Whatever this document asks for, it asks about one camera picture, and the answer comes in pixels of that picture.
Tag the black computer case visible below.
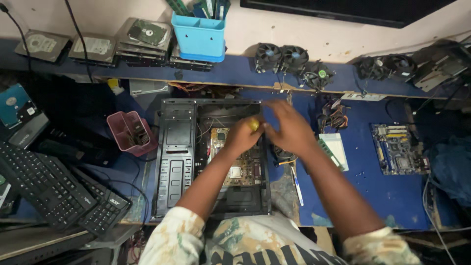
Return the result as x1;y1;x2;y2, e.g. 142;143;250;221
151;98;273;222

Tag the blue and white pen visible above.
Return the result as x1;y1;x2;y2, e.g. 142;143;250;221
290;165;305;207

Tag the black cable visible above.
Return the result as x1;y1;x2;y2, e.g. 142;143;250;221
0;3;33;72
64;0;94;84

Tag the motherboard with blue slots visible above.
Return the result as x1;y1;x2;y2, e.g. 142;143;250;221
369;123;431;176

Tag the hard drive with blue label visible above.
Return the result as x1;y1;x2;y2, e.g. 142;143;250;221
0;83;43;130

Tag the grey drive box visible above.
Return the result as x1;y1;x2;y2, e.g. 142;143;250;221
7;112;51;150

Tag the bundle of coloured cables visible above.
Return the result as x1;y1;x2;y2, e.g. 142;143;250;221
316;97;351;134

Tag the black cooler fan green hub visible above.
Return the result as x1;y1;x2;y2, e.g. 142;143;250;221
299;60;335;91

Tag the white label strip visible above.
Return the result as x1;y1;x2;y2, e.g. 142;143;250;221
340;92;388;102

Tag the blue plastic bag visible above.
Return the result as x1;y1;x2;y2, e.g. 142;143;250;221
426;135;471;207

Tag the white flat box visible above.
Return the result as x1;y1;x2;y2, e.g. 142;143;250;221
319;133;350;172

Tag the black monitor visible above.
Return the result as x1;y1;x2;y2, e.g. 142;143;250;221
240;0;458;29

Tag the small black fan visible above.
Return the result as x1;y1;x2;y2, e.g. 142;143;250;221
273;145;298;167

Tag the hard drive with white label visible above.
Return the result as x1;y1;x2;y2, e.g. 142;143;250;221
14;29;73;64
68;33;118;68

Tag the camouflage printed shirt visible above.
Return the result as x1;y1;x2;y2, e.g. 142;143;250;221
138;206;423;265

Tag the white cable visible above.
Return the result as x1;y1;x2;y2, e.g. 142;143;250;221
422;176;458;265

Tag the motherboard with silver socket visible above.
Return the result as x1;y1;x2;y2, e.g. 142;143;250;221
208;127;262;187

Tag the yellow and white small bottle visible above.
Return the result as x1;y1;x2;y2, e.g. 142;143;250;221
107;78;125;96

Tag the blue plastic container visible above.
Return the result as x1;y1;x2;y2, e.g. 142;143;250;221
171;11;227;63

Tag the green memory stick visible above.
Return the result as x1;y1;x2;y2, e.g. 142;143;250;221
317;138;345;172

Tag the pink plastic container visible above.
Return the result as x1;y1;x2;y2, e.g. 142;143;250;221
106;110;159;157

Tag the person's left hand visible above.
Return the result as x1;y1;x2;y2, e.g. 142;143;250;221
224;116;266;158

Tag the large black keyboard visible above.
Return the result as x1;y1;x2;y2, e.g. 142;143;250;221
0;141;98;231

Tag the grey metal power supply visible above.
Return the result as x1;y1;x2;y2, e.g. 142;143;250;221
411;38;471;93

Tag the stack of hard drives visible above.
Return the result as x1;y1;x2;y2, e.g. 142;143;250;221
114;17;174;68
169;47;214;73

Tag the small black keyboard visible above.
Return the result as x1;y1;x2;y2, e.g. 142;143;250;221
69;167;133;237

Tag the person's right hand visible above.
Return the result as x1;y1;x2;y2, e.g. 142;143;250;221
262;99;318;158

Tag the black cooler fan blue hub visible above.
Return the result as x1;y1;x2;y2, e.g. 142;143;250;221
254;43;283;74
279;45;310;74

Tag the bunch of memory sticks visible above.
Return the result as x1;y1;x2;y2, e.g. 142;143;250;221
166;0;232;21

